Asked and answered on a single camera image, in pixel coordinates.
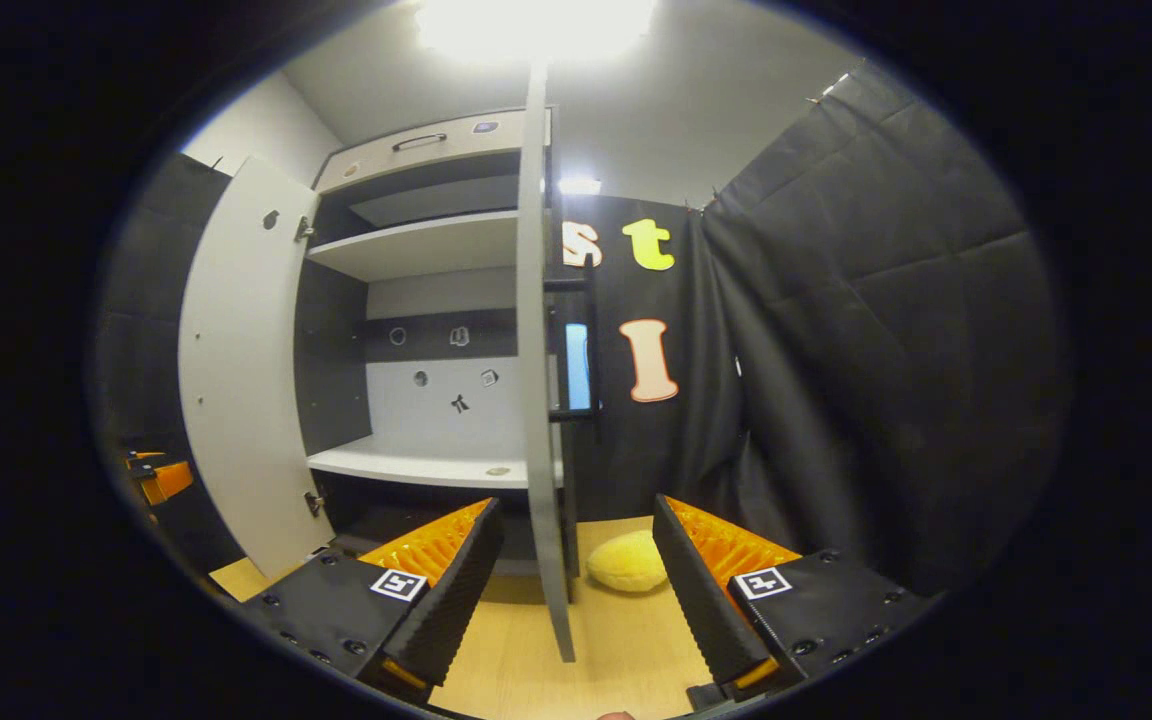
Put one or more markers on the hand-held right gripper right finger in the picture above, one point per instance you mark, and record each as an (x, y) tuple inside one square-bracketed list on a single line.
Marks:
[(701, 600)]

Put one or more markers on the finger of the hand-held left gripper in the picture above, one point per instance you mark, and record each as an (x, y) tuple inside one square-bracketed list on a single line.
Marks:
[(168, 482)]

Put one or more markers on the yellow plush toy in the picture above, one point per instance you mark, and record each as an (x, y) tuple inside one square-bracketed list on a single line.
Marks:
[(626, 562)]

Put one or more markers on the grey cabinet door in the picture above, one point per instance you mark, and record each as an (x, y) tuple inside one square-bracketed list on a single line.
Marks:
[(539, 400)]

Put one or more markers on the black backdrop cloth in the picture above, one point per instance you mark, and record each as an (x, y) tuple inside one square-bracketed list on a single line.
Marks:
[(886, 330)]

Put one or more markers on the grey cabinet shelf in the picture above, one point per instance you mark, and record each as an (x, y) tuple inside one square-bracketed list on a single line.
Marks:
[(416, 245), (416, 462)]

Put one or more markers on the ceiling light panel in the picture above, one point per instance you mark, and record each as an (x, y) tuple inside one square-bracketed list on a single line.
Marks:
[(536, 25), (580, 186)]

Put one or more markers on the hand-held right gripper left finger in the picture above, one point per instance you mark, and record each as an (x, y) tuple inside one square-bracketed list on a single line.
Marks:
[(451, 610)]

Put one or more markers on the grey cabinet drawer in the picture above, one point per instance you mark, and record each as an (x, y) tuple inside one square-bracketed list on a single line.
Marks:
[(436, 150)]

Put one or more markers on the grey cabinet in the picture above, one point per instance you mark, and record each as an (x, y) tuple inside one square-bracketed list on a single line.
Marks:
[(436, 400)]

